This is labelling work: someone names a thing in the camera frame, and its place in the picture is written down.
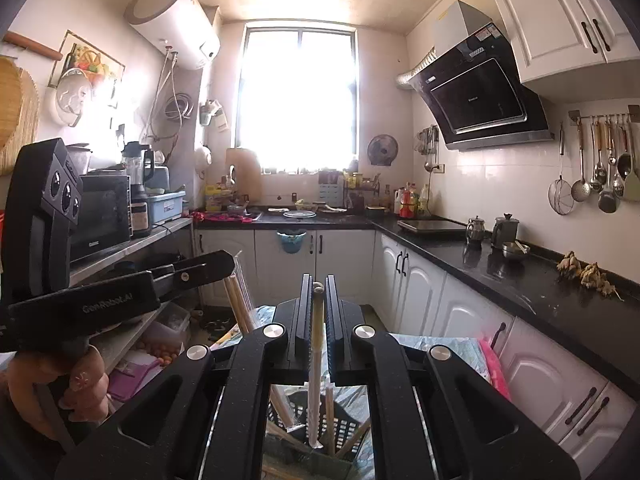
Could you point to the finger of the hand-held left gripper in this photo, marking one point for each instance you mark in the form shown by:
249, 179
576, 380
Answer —
210, 267
165, 271

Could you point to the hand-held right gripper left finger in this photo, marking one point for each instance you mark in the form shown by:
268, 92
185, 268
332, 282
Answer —
303, 320

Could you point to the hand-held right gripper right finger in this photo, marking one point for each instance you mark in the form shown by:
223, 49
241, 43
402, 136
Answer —
334, 330

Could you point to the wooden chopstick pair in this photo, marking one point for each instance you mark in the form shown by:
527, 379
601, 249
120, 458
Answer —
240, 305

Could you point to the pile of chopsticks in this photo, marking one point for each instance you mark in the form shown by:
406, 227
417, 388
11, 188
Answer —
330, 420

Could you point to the green plastic utensil basket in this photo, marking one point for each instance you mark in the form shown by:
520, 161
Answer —
345, 430

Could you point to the person's left hand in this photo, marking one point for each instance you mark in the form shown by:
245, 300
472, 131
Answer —
85, 385

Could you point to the metal shelf rack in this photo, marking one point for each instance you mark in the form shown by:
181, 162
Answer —
125, 250

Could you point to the red cloth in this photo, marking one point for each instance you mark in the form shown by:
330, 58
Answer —
220, 217

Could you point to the light blue plastic box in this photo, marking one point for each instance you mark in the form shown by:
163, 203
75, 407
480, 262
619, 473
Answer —
167, 207

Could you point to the black microwave oven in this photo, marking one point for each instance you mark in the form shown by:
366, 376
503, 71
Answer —
100, 215

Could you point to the clear plastic box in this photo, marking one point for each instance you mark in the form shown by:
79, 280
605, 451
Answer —
162, 345

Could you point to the black blender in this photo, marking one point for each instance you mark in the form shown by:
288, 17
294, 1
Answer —
137, 200

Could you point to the blue hanging bin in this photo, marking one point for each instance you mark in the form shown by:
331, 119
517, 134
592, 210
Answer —
291, 242

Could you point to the wooden cutting board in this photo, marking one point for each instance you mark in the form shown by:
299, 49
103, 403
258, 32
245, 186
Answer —
245, 175

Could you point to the cartoon printed light tablecloth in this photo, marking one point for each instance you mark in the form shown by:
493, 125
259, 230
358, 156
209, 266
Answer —
450, 355

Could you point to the white lower cabinets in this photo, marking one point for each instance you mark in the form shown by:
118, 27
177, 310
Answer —
450, 305

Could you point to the woven bamboo tray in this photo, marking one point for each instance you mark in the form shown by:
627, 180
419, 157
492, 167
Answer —
15, 115

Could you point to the light blue utensil holder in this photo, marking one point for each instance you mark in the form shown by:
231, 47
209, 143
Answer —
330, 187

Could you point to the black spice rack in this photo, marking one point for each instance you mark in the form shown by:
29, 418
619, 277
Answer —
362, 192

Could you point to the black induction cooker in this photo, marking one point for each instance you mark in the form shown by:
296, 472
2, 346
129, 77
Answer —
432, 226

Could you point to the white hanging colander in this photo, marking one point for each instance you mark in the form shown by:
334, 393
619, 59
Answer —
67, 97

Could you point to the red labelled bottle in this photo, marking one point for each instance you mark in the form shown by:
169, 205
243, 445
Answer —
409, 205

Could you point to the pink cloth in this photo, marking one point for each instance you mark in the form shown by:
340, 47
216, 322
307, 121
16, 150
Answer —
495, 365

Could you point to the small steel kettle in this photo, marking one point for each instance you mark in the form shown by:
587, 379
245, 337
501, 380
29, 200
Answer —
475, 232

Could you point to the black stone countertop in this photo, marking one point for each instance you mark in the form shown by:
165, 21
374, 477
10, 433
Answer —
500, 270

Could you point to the kitchen window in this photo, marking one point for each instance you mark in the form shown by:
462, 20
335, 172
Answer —
297, 95

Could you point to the wooden rolling pin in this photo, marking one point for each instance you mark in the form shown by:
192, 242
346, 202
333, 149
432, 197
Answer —
32, 45

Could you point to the steel lidded pot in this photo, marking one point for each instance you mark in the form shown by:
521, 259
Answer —
504, 232

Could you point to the steel bowl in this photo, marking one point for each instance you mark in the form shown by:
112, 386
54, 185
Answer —
515, 252

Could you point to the hanging small kitchen tools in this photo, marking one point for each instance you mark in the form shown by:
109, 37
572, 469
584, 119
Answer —
427, 142

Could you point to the white water heater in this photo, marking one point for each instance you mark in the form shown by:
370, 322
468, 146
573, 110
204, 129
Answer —
175, 25

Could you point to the dried ginger roots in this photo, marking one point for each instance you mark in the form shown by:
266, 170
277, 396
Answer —
592, 275

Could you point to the black range hood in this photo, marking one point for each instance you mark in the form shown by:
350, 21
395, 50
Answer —
480, 100

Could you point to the steel skimmer ladle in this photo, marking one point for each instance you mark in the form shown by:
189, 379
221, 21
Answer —
580, 190

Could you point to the steel soup ladle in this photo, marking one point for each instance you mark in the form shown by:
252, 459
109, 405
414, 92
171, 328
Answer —
607, 200

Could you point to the green spatula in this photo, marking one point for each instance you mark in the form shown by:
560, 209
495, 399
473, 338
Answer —
634, 185

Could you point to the white upper cabinet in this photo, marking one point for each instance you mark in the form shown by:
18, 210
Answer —
545, 20

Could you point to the round wall fan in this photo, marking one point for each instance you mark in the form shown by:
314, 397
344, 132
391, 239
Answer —
382, 150

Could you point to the fruit wall picture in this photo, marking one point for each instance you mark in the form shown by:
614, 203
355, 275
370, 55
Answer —
95, 60

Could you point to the silver exhaust duct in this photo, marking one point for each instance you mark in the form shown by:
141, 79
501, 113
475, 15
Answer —
415, 72

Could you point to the utensil wall rail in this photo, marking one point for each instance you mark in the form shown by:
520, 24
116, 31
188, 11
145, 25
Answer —
600, 117

